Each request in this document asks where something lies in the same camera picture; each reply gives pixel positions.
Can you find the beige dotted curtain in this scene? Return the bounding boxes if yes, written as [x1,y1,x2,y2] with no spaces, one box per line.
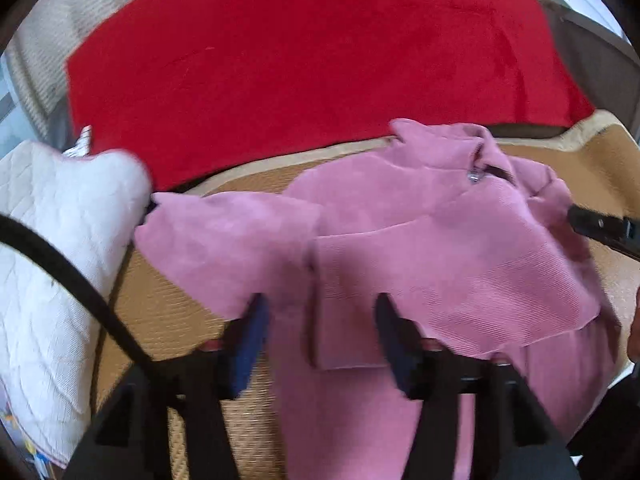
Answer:
[4,0,131,136]

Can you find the dark wooden headboard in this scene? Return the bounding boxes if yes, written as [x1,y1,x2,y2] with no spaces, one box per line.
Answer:
[541,0,639,139]

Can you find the red blanket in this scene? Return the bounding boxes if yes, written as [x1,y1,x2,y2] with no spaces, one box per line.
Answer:
[67,0,593,190]

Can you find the black cable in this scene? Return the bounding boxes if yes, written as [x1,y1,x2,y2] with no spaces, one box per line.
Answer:
[0,213,166,386]

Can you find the white quilted pillow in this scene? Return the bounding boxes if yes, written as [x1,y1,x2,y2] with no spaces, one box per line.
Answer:
[1,141,151,466]

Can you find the pink corduroy jacket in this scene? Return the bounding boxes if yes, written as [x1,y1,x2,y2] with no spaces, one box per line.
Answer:
[134,119,620,479]

